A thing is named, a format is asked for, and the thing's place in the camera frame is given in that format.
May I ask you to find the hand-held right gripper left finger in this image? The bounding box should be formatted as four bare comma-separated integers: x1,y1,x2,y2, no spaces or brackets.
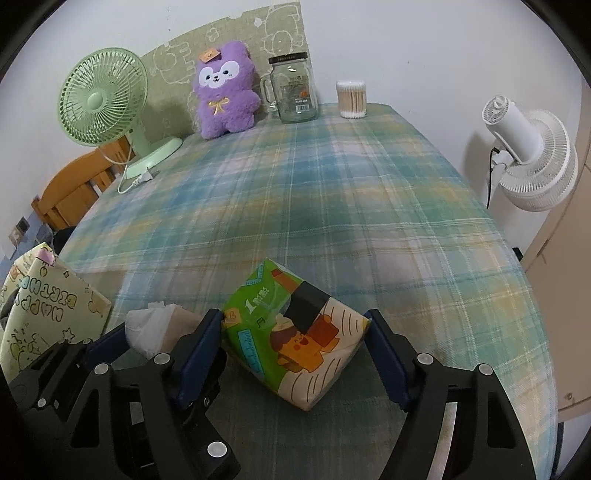
68,308,228,480

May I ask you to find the purple plush toy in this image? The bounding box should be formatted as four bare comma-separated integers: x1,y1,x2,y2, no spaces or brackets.
191,41,262,141

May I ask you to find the green desk fan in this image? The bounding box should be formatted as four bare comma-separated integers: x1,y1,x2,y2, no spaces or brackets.
58,50,184,182

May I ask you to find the glass jar mug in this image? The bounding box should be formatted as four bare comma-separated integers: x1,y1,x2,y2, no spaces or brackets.
259,53,321,125

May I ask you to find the white fan power cord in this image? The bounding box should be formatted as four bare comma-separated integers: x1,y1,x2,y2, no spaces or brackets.
102,152,161,195

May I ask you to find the white soft packet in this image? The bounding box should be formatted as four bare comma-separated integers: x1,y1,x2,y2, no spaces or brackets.
125,302,205,361

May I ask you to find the dark cloth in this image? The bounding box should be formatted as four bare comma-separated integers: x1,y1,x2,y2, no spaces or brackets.
52,225,78,253

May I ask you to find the white standing fan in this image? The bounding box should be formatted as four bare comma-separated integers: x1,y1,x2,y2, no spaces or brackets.
481,95,579,213

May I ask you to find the wall outlet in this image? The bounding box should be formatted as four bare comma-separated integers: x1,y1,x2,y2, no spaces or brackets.
8,216,30,248

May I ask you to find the wooden chair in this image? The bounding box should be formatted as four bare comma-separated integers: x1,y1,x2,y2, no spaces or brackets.
31,137,133,232

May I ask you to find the green patterned board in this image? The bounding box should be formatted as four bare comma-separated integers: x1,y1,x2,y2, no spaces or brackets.
140,0,309,139

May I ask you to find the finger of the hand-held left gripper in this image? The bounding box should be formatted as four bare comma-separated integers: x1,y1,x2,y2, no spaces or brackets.
9,323,130,462
181,357,242,480

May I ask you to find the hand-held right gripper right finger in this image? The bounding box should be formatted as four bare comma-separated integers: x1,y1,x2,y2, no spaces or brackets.
368,308,537,480

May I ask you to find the green cartoon tissue pack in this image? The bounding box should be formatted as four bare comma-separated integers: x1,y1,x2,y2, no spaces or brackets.
222,258,373,412

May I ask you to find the black fan cable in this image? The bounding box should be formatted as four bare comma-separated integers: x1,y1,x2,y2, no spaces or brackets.
485,147,502,209

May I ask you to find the cotton swab container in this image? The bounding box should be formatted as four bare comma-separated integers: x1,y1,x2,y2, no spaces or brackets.
335,80,368,120

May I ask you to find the yellow cartoon gift bag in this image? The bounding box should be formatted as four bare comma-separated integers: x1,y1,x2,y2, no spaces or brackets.
0,242,112,385

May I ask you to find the beige wooden door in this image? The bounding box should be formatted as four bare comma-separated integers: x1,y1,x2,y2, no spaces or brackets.
521,69,591,424

